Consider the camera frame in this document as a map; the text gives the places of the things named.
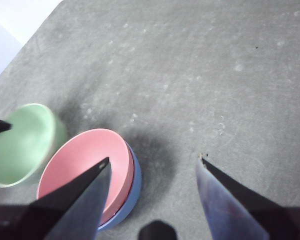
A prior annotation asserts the red ribbed bowl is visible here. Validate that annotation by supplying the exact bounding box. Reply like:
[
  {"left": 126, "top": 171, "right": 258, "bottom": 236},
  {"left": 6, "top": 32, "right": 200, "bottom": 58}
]
[{"left": 36, "top": 128, "right": 135, "bottom": 226}]

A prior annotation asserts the blue ribbed bowl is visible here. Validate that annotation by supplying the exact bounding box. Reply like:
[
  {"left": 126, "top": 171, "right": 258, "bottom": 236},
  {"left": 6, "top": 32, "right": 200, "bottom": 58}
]
[{"left": 97, "top": 139, "right": 143, "bottom": 231}]

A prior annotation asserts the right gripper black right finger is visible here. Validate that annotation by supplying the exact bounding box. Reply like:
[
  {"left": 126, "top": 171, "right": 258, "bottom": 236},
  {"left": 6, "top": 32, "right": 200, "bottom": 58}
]
[{"left": 195, "top": 154, "right": 300, "bottom": 240}]

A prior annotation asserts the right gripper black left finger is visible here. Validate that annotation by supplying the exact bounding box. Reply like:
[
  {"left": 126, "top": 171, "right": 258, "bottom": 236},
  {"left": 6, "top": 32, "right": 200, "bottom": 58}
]
[{"left": 4, "top": 156, "right": 112, "bottom": 240}]

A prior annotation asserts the green ribbed bowl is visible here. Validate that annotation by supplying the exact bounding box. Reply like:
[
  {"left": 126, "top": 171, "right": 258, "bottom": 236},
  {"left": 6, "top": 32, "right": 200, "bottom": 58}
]
[{"left": 0, "top": 103, "right": 69, "bottom": 189}]

